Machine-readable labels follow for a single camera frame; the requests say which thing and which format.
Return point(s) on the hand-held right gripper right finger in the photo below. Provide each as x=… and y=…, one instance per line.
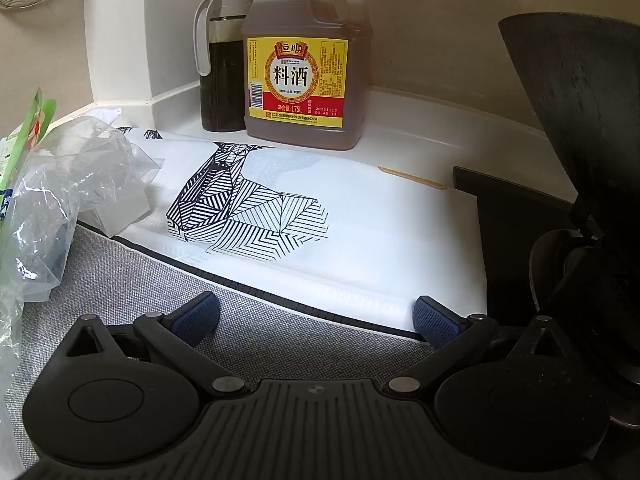
x=435, y=317

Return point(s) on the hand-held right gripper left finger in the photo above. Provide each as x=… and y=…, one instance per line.
x=197, y=312

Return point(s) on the clear plastic bag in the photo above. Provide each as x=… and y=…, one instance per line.
x=60, y=200

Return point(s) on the green snack packet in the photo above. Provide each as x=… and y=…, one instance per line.
x=37, y=120

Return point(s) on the grey mat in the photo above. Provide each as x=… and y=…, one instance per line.
x=125, y=280

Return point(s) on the white box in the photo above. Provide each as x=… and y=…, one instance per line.
x=125, y=215

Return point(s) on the dark oil dispenser bottle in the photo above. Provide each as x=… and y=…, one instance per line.
x=222, y=80

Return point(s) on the amber cooking wine jug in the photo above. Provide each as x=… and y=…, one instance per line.
x=295, y=85

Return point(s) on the black wok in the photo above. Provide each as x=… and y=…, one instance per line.
x=590, y=100

